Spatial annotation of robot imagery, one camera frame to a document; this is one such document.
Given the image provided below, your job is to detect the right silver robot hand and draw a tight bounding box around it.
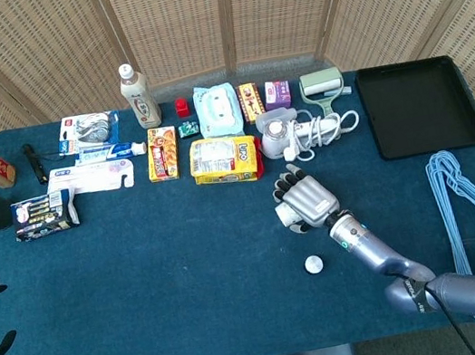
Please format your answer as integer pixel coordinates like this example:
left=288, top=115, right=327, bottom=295
left=267, top=158, right=344, bottom=238

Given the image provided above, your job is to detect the white paper cup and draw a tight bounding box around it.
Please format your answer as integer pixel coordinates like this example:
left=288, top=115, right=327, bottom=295
left=274, top=200, right=303, bottom=229

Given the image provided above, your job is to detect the small white lid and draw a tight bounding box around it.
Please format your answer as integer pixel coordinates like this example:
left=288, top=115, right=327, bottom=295
left=303, top=254, right=325, bottom=275

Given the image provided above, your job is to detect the white round bottle pink cap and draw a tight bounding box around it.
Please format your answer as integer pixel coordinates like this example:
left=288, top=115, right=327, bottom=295
left=257, top=117, right=295, bottom=161

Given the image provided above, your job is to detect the yellow snack bag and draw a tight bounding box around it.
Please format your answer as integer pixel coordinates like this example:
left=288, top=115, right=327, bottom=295
left=184, top=129, right=267, bottom=193

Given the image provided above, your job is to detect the dark pad package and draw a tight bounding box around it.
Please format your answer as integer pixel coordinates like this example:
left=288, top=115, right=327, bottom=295
left=8, top=186, right=83, bottom=244

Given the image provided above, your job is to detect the small purple box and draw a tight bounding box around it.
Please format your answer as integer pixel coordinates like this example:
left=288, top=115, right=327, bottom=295
left=261, top=79, right=294, bottom=112

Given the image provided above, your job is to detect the green lint roller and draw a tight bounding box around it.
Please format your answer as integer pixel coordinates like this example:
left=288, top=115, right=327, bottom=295
left=296, top=65, right=355, bottom=120

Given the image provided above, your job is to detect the red yellow narrow box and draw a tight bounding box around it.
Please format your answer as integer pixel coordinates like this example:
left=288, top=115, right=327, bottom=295
left=237, top=81, right=267, bottom=125

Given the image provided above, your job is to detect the light blue wet wipes pack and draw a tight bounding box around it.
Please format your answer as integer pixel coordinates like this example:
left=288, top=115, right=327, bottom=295
left=190, top=80, right=247, bottom=143

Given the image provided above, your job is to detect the small green candy pack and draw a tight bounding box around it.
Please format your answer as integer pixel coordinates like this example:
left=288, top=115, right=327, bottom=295
left=177, top=120, right=200, bottom=139

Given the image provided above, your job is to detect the black plastic tray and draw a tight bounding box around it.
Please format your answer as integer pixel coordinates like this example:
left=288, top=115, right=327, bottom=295
left=352, top=49, right=475, bottom=165

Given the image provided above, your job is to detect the black marker pen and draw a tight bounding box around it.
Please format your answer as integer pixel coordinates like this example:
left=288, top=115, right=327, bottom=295
left=20, top=140, right=49, bottom=187

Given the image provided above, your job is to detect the yellow orange curry box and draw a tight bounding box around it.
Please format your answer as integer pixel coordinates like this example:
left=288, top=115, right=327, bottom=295
left=140, top=124, right=185, bottom=185

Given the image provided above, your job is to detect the small red block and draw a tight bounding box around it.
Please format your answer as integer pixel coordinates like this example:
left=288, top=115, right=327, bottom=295
left=173, top=96, right=191, bottom=119

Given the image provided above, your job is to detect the blue tablecloth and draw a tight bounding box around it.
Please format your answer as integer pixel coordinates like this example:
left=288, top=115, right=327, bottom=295
left=0, top=46, right=475, bottom=355

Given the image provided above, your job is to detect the white toothbrush package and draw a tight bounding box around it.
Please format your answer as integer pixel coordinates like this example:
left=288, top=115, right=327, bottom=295
left=44, top=155, right=139, bottom=202

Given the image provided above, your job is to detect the milk tea bottle white cap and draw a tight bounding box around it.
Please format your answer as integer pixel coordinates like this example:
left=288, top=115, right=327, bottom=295
left=114, top=58, right=165, bottom=132

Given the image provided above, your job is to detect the blue white toothpaste tube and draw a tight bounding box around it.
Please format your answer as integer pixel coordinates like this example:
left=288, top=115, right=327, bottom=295
left=73, top=139, right=149, bottom=168

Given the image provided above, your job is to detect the red blue blister pack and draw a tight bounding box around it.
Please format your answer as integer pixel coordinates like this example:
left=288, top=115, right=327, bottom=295
left=53, top=108, right=125, bottom=158

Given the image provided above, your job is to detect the woven folding room screen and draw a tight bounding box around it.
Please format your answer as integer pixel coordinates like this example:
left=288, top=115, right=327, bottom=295
left=0, top=0, right=475, bottom=284

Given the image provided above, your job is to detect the white power strip with cable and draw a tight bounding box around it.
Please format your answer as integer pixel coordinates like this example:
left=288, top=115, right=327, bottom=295
left=276, top=108, right=366, bottom=166

